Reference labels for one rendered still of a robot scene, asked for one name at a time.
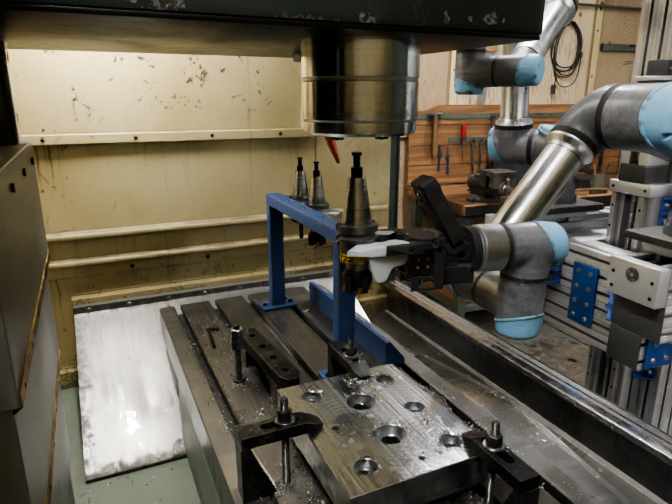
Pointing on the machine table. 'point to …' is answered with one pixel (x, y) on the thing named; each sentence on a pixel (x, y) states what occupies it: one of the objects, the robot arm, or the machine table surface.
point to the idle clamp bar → (254, 353)
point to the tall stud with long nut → (237, 351)
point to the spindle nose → (360, 86)
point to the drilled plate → (459, 460)
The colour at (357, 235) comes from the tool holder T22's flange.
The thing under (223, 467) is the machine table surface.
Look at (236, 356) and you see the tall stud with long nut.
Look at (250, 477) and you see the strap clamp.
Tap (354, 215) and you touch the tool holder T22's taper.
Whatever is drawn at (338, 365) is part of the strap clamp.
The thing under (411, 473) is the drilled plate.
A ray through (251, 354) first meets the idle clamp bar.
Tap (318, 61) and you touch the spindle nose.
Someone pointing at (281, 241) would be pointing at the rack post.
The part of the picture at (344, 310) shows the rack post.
